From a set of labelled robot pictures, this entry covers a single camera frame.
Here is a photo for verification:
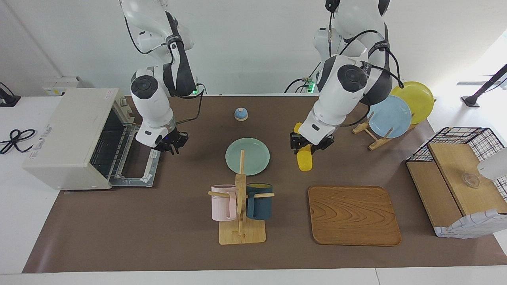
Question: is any toaster oven glass door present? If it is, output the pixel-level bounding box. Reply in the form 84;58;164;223
109;125;162;188

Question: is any yellow corn cob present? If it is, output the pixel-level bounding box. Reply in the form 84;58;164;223
294;122;313;172

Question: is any mint green plate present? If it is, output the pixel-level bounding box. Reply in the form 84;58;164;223
225;137;271;176

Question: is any metal oven rack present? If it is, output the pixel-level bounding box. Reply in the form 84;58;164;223
90;108;137;179

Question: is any cream toaster oven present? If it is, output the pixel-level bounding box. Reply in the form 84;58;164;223
23;88;139;191

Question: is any wooden plate rack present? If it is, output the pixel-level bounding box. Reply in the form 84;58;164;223
352;99;436;151

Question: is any dark teal mug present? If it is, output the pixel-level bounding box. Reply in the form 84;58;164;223
246;182;273;221

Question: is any pink mug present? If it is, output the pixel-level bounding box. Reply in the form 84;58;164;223
210;184;238;222

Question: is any brown wooden tray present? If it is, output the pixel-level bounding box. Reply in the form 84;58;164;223
308;185;402;247

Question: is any light blue plate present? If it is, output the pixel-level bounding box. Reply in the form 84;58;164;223
367;95;412;139

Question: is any brown table mat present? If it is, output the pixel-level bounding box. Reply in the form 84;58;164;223
22;95;507;274

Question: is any wooden mug rack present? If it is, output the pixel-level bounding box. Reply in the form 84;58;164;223
208;150;275;245

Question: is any yellow plate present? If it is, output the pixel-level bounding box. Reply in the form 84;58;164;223
390;81;435;125

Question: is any white socket box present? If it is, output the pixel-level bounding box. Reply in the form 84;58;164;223
43;76;86;97

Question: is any small clear glass piece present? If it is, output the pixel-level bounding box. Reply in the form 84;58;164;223
461;172;481;188

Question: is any white checked cloth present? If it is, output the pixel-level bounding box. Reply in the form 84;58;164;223
434;209;507;239

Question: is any black clamp base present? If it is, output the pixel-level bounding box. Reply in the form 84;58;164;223
0;82;21;107

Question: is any white rounded object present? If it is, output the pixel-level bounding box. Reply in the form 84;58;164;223
477;147;507;181

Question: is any black base cable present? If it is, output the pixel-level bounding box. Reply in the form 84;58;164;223
284;77;309;94

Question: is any wire and wood shelf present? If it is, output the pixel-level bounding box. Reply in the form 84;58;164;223
406;142;507;238

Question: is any black wire basket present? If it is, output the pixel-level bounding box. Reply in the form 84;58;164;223
406;127;507;198

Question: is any black looped cable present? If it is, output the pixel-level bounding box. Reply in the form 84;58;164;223
0;129;37;155

